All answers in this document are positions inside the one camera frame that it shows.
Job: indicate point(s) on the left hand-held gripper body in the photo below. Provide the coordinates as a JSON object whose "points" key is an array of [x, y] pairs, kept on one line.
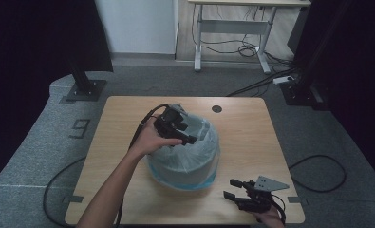
{"points": [[169, 123]]}

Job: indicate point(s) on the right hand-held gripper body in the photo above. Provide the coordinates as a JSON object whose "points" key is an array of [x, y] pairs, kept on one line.
{"points": [[261, 199]]}

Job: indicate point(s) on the translucent blue-rimmed plastic bag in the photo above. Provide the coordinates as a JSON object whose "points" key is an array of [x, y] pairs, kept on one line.
{"points": [[191, 158]]}

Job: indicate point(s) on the grey-green round trash bin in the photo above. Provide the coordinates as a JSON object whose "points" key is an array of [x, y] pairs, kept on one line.
{"points": [[182, 172]]}

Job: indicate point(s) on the person's right hand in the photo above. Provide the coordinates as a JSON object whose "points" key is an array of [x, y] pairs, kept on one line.
{"points": [[270, 220]]}

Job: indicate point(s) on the person's left hand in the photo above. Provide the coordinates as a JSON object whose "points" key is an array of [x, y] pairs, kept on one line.
{"points": [[148, 139]]}

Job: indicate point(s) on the grey floor tape piece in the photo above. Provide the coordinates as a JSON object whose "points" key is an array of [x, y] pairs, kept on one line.
{"points": [[72, 199], [294, 199]]}

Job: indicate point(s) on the white power strip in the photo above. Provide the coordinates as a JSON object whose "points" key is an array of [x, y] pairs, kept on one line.
{"points": [[283, 79]]}

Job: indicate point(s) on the white desk with metal legs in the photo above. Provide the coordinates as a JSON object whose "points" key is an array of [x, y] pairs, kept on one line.
{"points": [[235, 27]]}

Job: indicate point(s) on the dark curtain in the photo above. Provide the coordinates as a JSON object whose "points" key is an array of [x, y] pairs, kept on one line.
{"points": [[365, 63], [33, 47]]}

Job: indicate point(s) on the black stand with base plate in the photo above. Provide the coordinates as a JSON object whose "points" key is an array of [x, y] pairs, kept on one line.
{"points": [[85, 90], [299, 95]]}

